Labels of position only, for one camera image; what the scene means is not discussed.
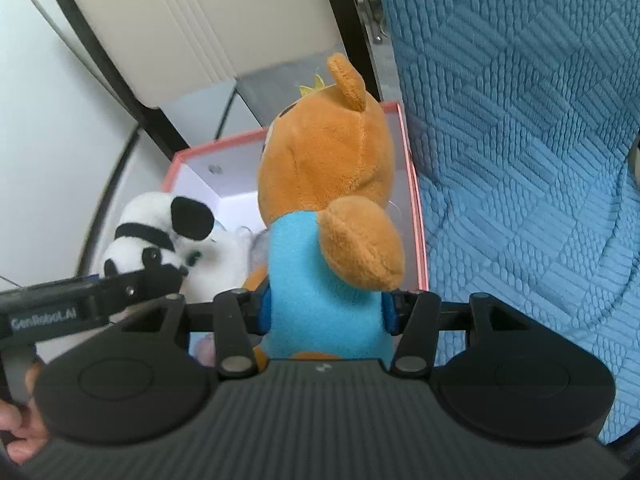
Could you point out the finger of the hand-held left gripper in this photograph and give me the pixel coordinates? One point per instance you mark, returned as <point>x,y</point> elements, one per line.
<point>150,281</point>

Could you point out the brown bear plush toy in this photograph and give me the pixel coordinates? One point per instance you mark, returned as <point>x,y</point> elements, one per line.
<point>320,175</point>

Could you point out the metal bracket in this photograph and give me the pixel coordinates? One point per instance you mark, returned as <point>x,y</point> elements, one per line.
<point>375,20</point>

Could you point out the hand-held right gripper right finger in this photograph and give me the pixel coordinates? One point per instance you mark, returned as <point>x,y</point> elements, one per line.
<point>391,315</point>

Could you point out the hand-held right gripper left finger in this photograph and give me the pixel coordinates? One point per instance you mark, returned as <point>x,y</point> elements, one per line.
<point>262,312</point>

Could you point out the panda plush toy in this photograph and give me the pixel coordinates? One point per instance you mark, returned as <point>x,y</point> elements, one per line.
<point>150,215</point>

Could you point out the beige panel with black frame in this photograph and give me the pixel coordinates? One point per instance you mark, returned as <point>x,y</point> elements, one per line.
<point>200,20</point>

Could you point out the person's left hand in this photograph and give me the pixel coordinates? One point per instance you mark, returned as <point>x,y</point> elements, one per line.
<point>15,427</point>

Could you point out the pink cardboard box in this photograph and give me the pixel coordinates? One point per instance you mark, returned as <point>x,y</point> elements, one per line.
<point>410,200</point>

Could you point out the blue quilted cushion cover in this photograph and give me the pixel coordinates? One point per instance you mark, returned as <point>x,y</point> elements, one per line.
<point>500,110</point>

